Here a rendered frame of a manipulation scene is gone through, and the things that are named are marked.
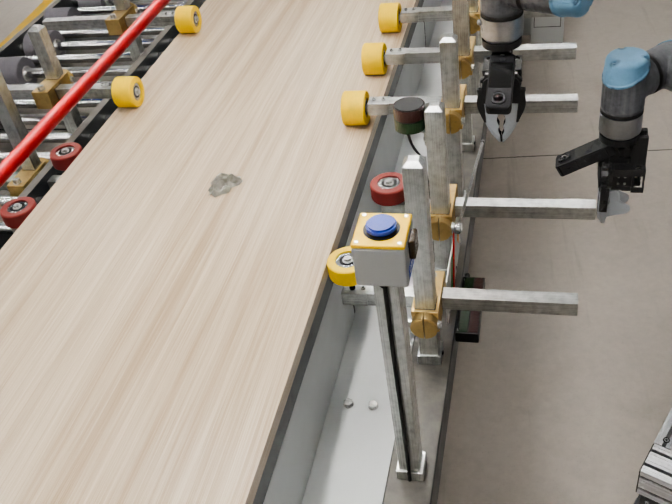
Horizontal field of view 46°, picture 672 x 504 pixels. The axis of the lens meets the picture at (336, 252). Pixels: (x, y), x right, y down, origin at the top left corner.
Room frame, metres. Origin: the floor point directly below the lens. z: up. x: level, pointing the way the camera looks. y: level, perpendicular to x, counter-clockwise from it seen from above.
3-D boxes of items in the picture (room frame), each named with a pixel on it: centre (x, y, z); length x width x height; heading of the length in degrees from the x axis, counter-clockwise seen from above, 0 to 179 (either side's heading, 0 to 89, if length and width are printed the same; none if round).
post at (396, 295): (0.79, -0.06, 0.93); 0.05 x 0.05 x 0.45; 71
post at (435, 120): (1.28, -0.23, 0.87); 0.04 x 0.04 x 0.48; 71
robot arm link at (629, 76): (1.21, -0.56, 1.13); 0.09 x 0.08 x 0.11; 115
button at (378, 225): (0.80, -0.06, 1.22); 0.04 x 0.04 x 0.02
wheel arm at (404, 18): (2.02, -0.50, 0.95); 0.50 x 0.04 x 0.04; 71
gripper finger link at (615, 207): (1.19, -0.55, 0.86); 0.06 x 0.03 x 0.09; 71
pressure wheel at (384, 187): (1.35, -0.13, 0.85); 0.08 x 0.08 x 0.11
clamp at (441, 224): (1.30, -0.23, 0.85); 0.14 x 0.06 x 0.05; 161
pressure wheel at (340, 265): (1.13, -0.02, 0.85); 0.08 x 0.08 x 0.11
